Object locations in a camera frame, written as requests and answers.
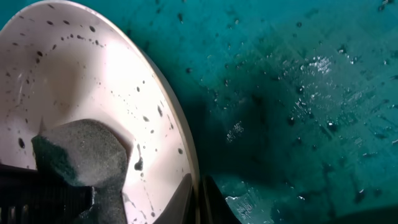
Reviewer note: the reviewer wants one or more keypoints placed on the teal grey sponge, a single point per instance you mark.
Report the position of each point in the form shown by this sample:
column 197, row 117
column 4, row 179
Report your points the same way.
column 85, row 153

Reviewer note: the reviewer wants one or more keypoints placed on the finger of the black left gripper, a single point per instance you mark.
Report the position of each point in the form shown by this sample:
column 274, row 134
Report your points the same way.
column 30, row 197

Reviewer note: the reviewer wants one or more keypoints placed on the white speckled plate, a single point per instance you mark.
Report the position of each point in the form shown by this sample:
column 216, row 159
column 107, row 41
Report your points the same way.
column 62, row 61

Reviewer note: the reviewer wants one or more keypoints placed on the teal plastic tray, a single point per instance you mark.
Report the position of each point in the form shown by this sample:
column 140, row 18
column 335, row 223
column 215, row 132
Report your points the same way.
column 292, row 105

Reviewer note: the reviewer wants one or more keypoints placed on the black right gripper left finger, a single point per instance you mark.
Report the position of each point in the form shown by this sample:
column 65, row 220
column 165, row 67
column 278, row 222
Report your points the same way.
column 181, row 207

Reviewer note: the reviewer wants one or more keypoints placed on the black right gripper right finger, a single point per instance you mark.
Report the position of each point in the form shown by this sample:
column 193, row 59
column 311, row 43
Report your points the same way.
column 213, row 207

